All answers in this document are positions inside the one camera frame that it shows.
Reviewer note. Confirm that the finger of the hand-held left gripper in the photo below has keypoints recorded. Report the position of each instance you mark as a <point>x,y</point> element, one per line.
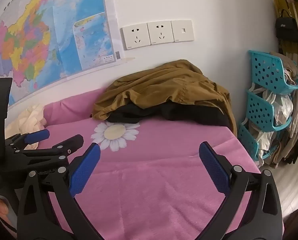
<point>64,146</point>
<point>39,135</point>

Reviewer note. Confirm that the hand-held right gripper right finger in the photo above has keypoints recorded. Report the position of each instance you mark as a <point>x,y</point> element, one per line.
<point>214,167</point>

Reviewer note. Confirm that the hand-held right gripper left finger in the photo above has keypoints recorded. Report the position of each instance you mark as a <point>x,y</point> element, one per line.
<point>85,170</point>

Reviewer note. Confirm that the brown jacket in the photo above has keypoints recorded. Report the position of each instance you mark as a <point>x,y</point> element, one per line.
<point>164,85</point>

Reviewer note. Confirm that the cream garment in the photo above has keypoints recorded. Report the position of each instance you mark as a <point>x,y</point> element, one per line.
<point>31,120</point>

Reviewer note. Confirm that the teal plastic basket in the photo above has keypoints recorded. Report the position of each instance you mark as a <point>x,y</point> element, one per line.
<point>258,110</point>
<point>266,72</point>
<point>246,140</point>

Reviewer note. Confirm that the black garment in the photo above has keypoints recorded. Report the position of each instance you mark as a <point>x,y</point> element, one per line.
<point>189,115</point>

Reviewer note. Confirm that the pink printed blanket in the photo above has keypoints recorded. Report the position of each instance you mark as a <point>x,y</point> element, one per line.
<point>151,180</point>

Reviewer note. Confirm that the teal stacked storage baskets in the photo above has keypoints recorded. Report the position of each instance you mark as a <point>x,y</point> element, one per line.
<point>281,110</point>

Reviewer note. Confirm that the black handbag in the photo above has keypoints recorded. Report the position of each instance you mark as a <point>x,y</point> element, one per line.
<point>286,28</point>

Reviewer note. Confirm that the mustard yellow hanging cloth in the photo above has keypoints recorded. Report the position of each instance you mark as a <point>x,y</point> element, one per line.
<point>281,2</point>

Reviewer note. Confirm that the colourful wall map poster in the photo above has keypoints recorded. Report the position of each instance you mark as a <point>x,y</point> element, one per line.
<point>39,30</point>

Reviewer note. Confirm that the white wall socket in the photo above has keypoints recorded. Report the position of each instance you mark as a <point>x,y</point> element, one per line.
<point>161,33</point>
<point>136,36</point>

